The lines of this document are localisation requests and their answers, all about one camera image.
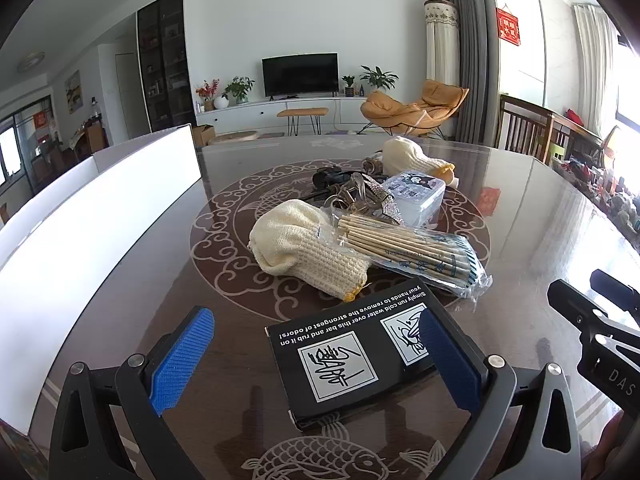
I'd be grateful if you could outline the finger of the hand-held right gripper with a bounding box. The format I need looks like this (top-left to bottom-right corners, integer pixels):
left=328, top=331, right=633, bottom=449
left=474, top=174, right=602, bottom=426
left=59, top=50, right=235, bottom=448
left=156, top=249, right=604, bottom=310
left=590, top=269, right=640, bottom=311
left=547, top=279, right=640, bottom=343

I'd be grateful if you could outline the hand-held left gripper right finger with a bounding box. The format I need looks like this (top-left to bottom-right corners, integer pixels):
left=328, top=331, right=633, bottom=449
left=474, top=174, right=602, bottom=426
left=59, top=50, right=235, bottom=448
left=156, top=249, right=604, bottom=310
left=417, top=307, right=583, bottom=480

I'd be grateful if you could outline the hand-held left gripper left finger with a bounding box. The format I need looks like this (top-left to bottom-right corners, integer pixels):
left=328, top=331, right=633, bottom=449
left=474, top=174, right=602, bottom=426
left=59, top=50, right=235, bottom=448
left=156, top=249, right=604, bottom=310
left=47, top=306, right=216, bottom=480

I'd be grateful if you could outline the black printed box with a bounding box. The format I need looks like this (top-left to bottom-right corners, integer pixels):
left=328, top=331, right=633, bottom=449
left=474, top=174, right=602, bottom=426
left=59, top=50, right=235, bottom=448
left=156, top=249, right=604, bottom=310
left=265, top=277, right=488, bottom=431

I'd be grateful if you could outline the cartoon print plastic box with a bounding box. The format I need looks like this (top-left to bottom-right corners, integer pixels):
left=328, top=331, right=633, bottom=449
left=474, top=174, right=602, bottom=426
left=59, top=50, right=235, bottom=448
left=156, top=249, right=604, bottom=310
left=382, top=171, right=447, bottom=227

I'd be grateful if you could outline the pile of cluttered things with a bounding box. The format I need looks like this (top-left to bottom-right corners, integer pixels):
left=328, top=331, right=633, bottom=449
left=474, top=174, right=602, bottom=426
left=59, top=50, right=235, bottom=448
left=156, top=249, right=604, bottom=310
left=565, top=157, right=640, bottom=241

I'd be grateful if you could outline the cotton swab pack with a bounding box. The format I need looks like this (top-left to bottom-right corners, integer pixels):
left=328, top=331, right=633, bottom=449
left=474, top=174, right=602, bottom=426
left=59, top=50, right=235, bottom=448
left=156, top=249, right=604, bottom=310
left=315, top=212, right=493, bottom=300

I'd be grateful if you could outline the wooden side table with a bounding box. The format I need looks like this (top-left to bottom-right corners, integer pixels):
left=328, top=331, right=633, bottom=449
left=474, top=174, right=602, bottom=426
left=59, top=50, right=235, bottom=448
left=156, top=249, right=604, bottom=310
left=550, top=110, right=606, bottom=166

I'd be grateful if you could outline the cream knit glove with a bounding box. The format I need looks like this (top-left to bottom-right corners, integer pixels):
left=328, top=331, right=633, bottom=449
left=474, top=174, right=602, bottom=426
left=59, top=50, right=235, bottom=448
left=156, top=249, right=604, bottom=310
left=382, top=136, right=457, bottom=188
left=248, top=199, right=368, bottom=303

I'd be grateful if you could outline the rhinestone bow hair clip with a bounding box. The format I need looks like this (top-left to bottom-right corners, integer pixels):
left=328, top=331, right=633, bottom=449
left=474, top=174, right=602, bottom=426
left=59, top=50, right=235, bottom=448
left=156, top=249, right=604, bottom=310
left=350, top=175, right=406, bottom=226

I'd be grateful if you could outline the wooden chair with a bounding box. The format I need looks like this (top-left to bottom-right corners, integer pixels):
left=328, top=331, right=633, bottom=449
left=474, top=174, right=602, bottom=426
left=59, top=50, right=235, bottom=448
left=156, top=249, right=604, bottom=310
left=497, top=94, right=556, bottom=163

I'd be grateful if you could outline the black hair clip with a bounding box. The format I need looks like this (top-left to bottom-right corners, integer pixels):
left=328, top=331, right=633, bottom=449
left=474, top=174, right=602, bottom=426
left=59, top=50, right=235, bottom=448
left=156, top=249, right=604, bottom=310
left=312, top=166, right=361, bottom=196

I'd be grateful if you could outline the white curtain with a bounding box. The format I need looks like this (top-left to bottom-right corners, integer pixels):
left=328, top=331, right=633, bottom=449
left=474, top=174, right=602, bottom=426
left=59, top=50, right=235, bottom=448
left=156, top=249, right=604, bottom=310
left=572, top=4, right=621, bottom=136

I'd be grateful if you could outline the wooden dining furniture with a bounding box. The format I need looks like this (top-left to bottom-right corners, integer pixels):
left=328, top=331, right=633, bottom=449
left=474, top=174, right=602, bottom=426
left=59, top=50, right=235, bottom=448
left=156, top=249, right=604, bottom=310
left=65, top=115, right=108, bottom=161

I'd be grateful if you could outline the white television cabinet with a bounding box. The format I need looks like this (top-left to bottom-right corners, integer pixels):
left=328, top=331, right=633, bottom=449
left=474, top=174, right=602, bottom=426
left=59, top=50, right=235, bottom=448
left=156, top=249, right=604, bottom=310
left=195, top=95, right=381, bottom=136

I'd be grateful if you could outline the orange lounge chair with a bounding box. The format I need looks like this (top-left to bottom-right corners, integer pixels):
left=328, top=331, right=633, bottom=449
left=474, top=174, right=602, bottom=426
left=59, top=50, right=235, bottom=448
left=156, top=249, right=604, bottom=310
left=360, top=79, right=470, bottom=140

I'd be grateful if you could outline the red flower arrangement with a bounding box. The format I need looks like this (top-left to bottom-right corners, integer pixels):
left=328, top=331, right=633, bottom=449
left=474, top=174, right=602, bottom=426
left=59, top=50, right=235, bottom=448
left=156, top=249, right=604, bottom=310
left=196, top=79, right=221, bottom=111

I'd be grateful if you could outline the grey curtain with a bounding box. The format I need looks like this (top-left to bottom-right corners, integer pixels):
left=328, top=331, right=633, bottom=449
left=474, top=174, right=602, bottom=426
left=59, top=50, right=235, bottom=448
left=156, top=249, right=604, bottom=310
left=440, top=0, right=501, bottom=148

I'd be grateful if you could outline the orange stool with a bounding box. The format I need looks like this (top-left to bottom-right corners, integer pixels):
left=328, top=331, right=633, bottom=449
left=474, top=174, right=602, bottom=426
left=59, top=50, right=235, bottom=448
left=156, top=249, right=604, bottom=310
left=277, top=107, right=330, bottom=137

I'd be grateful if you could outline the bushy green potted plant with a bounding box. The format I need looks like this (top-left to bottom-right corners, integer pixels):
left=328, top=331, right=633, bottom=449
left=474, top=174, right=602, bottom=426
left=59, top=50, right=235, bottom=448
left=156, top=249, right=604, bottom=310
left=221, top=76, right=256, bottom=106

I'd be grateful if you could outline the covered standing air conditioner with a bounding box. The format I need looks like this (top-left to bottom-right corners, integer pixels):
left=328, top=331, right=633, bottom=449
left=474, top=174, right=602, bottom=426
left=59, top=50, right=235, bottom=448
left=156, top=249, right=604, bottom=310
left=424, top=0, right=462, bottom=126

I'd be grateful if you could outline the large green potted plant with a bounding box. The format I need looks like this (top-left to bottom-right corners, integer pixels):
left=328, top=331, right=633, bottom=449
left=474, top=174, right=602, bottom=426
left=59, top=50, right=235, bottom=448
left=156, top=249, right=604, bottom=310
left=360, top=65, right=400, bottom=93

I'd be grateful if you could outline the dark display cabinet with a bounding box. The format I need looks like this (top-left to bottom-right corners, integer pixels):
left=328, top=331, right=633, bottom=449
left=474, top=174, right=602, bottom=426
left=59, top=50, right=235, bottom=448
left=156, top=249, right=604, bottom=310
left=136, top=0, right=197, bottom=133

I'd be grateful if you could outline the black television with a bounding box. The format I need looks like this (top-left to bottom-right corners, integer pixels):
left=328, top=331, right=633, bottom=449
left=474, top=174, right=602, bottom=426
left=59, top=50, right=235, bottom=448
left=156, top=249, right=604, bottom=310
left=262, top=53, right=340, bottom=98

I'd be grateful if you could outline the round ceiling light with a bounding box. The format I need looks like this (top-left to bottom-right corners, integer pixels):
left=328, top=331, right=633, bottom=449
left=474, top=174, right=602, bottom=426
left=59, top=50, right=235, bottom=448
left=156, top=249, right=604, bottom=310
left=17, top=51, right=46, bottom=73

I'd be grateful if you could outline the red wall hanging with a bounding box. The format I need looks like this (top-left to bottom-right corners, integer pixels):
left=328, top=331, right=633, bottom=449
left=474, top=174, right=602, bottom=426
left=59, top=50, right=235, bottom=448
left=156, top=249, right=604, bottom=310
left=496, top=4, right=522, bottom=46

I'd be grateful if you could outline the wall painting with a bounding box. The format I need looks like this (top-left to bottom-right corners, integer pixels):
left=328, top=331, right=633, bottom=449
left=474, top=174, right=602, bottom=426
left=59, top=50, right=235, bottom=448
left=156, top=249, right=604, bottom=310
left=65, top=70, right=83, bottom=113

